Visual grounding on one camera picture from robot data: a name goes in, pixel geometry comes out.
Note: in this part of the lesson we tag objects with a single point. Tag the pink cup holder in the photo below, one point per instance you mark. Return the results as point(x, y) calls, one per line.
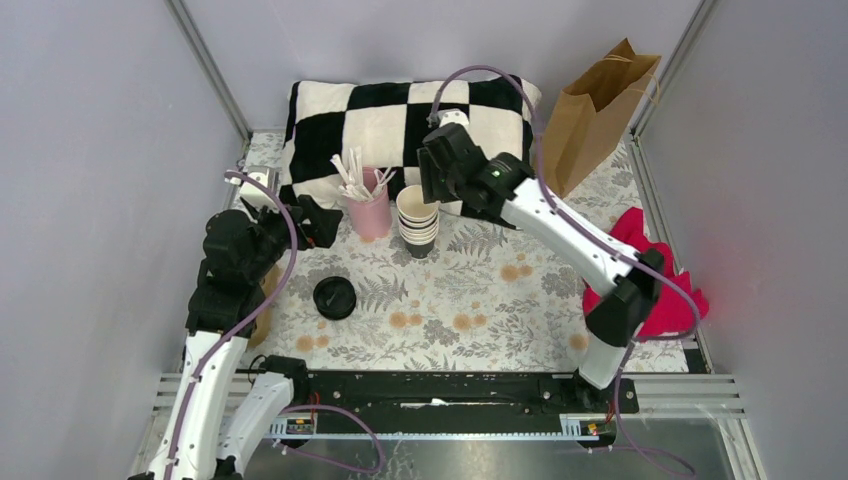
point(371, 219)

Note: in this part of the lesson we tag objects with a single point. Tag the white wrapped straws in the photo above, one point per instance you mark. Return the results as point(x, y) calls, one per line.
point(356, 184)

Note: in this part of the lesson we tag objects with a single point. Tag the floral table mat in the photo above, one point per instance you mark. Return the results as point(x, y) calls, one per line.
point(487, 297)

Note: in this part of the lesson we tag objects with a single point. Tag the black white checkered pillow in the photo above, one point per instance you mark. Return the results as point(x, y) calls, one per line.
point(387, 122)

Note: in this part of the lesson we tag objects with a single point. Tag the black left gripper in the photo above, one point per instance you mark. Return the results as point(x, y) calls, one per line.
point(323, 227)

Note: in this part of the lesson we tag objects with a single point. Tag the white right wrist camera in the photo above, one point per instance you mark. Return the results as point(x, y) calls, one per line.
point(443, 118)

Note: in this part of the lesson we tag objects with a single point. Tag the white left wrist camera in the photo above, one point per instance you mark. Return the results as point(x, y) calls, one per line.
point(258, 193)

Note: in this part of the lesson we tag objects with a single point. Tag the stack of paper cups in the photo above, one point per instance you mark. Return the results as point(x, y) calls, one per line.
point(418, 222)

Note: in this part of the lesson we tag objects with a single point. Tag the red cloth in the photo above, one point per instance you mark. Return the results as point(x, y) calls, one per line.
point(672, 314)

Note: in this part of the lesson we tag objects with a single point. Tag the brown cardboard cup carrier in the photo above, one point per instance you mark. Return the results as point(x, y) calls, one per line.
point(264, 319)

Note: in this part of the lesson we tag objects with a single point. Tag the brown paper bag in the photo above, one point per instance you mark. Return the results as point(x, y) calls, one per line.
point(591, 115)

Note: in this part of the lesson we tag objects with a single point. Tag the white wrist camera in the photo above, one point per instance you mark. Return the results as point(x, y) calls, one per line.
point(443, 118)
point(258, 193)

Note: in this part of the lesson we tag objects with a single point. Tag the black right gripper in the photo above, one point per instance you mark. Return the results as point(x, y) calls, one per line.
point(428, 171)

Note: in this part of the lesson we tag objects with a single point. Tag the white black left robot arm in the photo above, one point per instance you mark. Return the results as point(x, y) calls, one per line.
point(241, 248)

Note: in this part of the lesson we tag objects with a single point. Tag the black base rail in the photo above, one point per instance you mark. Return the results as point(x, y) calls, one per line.
point(409, 403)

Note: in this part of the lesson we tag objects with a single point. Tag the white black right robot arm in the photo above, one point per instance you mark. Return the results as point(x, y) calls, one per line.
point(504, 187)

